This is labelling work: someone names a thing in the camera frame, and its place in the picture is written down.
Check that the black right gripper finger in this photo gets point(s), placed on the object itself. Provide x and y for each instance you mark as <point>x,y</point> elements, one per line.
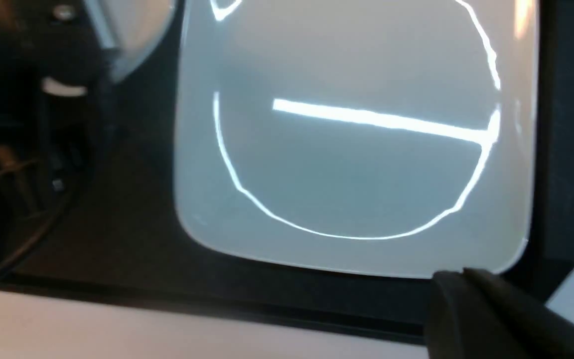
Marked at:
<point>475,314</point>

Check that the white bowl tray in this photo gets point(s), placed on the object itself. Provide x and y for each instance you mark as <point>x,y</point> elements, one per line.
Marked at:
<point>389,138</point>

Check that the black serving tray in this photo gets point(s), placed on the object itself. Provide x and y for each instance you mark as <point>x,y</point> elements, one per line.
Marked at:
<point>120,241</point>

